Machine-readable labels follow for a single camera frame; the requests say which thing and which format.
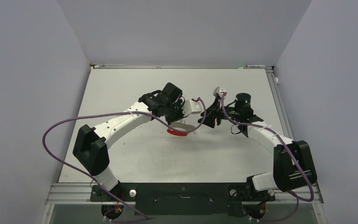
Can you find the aluminium rail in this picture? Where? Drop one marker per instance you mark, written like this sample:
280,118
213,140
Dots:
122,66
274,84
79,193

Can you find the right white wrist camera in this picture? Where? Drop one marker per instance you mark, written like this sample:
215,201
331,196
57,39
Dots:
219,92

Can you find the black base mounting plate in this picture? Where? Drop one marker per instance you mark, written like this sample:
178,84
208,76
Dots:
193,198

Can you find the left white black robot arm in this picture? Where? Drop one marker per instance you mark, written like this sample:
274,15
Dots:
92,143

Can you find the right aluminium rail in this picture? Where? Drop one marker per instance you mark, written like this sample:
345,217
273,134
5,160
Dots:
274,84

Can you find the back aluminium rail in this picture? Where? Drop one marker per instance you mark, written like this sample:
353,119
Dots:
122,66

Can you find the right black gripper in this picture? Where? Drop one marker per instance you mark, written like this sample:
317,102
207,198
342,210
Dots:
214,110

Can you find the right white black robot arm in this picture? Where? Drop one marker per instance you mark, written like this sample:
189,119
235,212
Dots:
293,165

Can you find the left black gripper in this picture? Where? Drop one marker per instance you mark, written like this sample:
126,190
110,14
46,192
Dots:
179,104

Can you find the front aluminium rail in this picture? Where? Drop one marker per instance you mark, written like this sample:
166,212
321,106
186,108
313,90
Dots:
79,193

